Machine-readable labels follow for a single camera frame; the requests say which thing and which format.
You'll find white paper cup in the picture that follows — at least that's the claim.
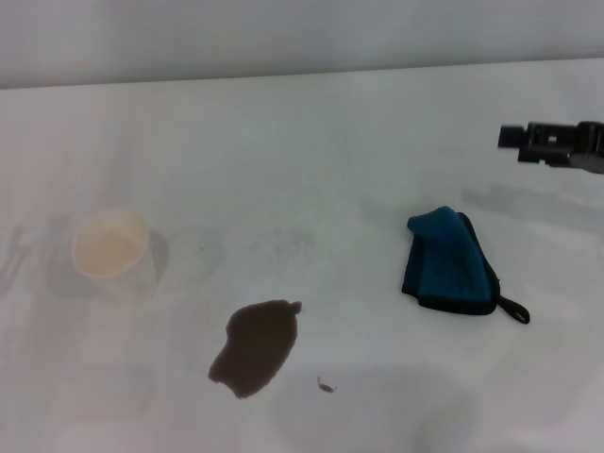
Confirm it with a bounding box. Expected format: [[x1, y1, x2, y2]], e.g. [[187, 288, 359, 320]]
[[71, 207, 158, 304]]

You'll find blue rag with black trim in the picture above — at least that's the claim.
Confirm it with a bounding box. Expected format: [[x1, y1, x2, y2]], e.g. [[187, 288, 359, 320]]
[[401, 205, 531, 326]]

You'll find large dark liquid stain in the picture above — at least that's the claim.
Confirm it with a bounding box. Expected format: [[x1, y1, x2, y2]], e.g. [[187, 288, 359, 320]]
[[208, 298, 303, 400]]

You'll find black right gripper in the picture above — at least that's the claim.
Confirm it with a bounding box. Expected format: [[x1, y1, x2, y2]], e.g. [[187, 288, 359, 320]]
[[497, 120, 604, 176]]

